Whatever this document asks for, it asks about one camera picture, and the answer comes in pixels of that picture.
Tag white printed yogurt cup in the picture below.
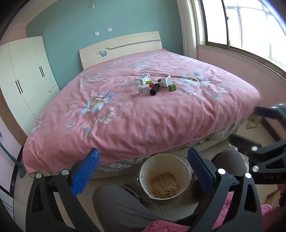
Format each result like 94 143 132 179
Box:
157 75 173 87

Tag clear plastic bin liner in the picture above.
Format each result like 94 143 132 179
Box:
181 157 195 179

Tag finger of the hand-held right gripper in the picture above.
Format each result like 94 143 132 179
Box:
228 133 264 157
254 104 286 121

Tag person's right leg grey trousers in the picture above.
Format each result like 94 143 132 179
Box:
192 149 245 202

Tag crumpled clear plastic bag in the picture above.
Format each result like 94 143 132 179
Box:
246 115 261 130

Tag white wardrobe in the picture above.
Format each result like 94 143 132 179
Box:
0 36 61 122

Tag floral bed sheet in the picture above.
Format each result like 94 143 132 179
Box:
29 119 248 179

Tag pale curtain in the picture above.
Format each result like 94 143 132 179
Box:
177 0 197 60

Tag cream wooden bed headboard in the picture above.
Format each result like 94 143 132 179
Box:
79 31 163 70

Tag person's left leg grey trousers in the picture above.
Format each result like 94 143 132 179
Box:
92 184 172 232

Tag pale cabinet with blue trim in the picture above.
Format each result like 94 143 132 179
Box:
0 116 26 215

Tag pink quilted jacket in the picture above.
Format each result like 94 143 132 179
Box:
143 192 286 232

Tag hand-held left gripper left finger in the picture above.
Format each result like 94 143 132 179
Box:
25 148 101 232

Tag cream plastic waste bucket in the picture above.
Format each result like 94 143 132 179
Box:
139 153 192 200

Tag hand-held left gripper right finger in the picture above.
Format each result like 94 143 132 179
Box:
187 147 263 232

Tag window with metal frame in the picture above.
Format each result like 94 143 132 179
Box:
193 0 286 77

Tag person's leg grey trousers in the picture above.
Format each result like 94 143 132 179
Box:
192 149 245 202
92 184 172 232

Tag pink floral blanket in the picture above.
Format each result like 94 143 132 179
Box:
22 49 262 173

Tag printed paper sheet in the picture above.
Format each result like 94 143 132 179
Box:
151 172 179 198

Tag small white printed box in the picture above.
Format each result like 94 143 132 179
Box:
138 85 151 96

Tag person's right hand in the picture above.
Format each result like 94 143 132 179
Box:
278 184 286 207

